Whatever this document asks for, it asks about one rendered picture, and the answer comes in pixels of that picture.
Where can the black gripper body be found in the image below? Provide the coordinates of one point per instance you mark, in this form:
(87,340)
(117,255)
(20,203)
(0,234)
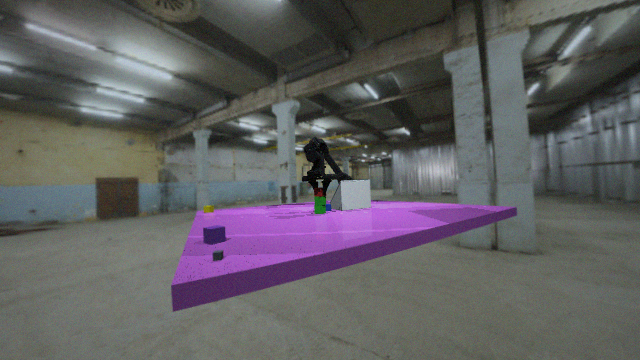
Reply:
(325,177)

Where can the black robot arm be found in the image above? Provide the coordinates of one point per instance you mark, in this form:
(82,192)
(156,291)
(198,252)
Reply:
(316,153)

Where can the purple cube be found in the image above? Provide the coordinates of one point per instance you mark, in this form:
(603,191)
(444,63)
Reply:
(213,234)

